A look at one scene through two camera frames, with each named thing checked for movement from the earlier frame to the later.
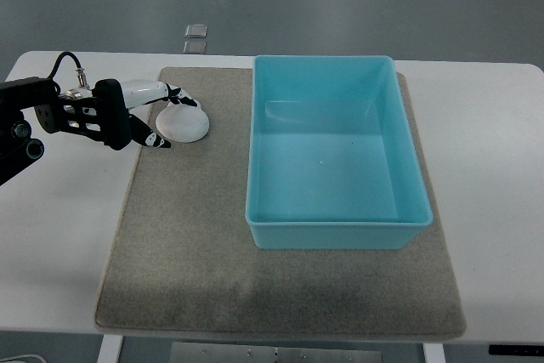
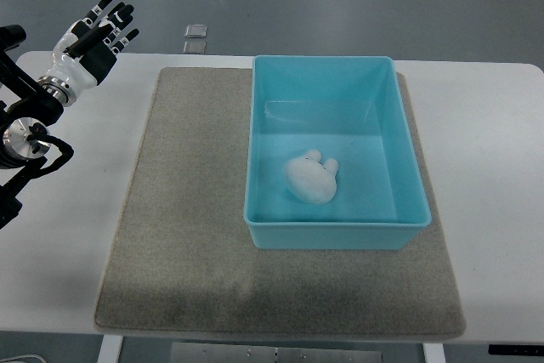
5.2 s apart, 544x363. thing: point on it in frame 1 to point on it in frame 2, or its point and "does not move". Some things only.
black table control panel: [516, 349] does not move
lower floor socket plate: [195, 48] does not move
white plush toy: [183, 123] to [310, 180]
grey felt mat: [184, 260] does not move
